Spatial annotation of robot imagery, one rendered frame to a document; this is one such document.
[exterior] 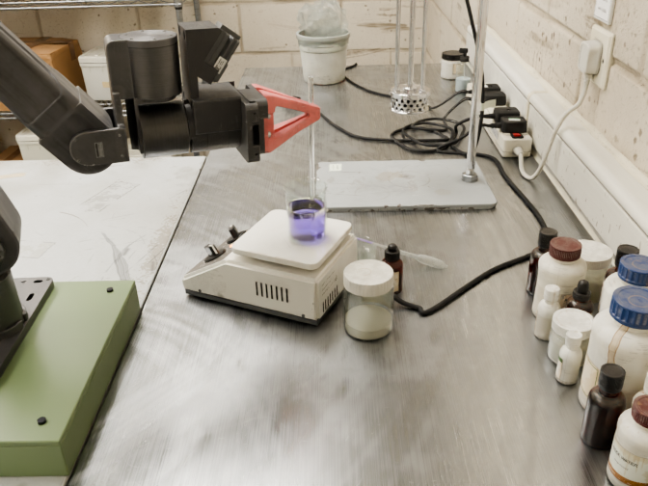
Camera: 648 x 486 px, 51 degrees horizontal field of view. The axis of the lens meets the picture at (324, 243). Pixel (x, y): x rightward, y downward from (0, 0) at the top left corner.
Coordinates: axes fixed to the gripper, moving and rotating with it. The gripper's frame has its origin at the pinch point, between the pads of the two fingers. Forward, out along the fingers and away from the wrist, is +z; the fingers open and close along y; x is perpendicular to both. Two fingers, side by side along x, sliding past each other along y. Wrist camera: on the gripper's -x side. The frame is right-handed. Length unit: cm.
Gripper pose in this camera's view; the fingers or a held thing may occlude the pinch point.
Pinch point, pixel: (311, 112)
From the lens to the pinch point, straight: 79.4
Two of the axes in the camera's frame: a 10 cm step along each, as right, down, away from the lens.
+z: 9.3, -1.6, 3.2
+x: -0.1, 8.8, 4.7
